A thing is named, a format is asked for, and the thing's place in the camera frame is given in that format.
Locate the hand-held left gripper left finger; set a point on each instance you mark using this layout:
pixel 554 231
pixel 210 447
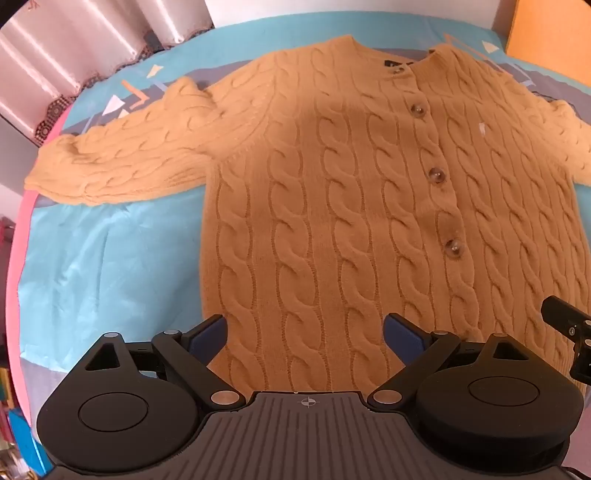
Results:
pixel 211 336

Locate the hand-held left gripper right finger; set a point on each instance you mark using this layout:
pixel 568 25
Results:
pixel 402 336

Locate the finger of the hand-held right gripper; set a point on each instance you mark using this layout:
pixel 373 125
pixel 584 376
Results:
pixel 565 314

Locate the blue patterned bed sheet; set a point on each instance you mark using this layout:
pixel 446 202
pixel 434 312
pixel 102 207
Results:
pixel 111 263

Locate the orange wooden headboard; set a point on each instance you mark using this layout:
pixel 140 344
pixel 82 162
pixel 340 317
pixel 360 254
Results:
pixel 549 32

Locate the white lace-trimmed curtain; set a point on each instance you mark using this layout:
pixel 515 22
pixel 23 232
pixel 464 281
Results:
pixel 55 60

